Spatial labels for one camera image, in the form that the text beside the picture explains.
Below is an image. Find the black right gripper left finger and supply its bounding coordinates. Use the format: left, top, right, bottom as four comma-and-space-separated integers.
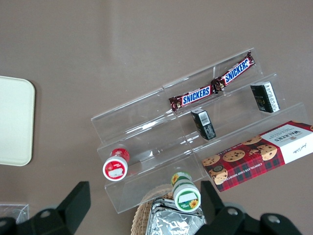
16, 181, 91, 235

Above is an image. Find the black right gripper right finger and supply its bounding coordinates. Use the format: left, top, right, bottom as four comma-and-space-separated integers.
195, 180, 263, 235

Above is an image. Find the round wicker basket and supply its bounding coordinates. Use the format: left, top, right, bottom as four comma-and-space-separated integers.
131, 188, 208, 235

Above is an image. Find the cream rectangular tray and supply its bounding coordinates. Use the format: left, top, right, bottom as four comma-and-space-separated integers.
0, 75, 36, 167

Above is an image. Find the green-lidded sunflower yogurt cup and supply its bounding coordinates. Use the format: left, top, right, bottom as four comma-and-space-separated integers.
170, 171, 201, 212

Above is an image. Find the foil-wrapped food package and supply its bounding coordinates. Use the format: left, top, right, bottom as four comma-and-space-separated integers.
146, 198, 207, 235

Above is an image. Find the clear plastic box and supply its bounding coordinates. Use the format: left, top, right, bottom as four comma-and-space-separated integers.
0, 203, 30, 225

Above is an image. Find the red-lidded yogurt cup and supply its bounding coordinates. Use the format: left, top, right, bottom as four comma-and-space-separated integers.
102, 147, 131, 182

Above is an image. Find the Walkers red tartan cookie box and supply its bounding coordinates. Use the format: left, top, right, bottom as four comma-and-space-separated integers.
201, 119, 313, 193

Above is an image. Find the small black barcode box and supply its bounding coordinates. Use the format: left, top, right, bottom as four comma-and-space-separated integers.
190, 108, 217, 141

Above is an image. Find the clear acrylic tiered display stand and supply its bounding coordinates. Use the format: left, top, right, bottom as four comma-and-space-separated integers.
90, 85, 205, 215
162, 47, 312, 178

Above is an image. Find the Snickers chocolate bar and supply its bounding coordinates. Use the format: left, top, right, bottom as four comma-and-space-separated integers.
211, 50, 256, 93
168, 84, 220, 112

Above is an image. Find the black box with white label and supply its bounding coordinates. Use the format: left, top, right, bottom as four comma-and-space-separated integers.
250, 81, 281, 114

